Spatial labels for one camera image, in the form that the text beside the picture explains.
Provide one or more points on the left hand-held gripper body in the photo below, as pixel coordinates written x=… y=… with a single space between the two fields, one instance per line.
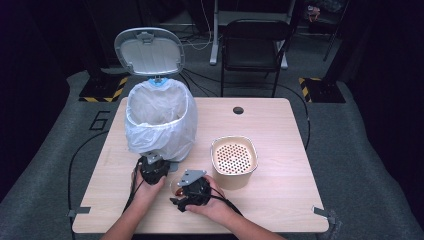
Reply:
x=154 y=170

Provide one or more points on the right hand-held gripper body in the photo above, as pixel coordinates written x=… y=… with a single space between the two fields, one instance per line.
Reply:
x=196 y=191

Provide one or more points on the red food scraps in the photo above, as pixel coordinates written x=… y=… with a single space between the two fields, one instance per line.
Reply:
x=179 y=192

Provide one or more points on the white plastic bin liner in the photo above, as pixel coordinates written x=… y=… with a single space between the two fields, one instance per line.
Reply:
x=166 y=136

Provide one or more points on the beige container with perforated strainer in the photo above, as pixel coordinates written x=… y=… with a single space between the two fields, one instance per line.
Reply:
x=233 y=158

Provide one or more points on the white and blue pedal bin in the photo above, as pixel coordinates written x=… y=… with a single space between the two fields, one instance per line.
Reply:
x=148 y=53

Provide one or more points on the person's left hand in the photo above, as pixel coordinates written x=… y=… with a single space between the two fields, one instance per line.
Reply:
x=145 y=193

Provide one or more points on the person's right hand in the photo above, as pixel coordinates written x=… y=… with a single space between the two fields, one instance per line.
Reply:
x=215 y=208

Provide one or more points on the grey table edge clamp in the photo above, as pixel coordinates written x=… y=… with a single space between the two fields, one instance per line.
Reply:
x=323 y=212
x=79 y=211

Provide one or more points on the black base with hazard stripes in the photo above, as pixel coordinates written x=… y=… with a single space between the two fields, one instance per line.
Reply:
x=100 y=89
x=325 y=90

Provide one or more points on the black folding chair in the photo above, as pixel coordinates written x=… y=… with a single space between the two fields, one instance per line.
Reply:
x=253 y=50

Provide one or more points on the white desk frame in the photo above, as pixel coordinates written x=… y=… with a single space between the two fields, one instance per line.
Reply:
x=215 y=33

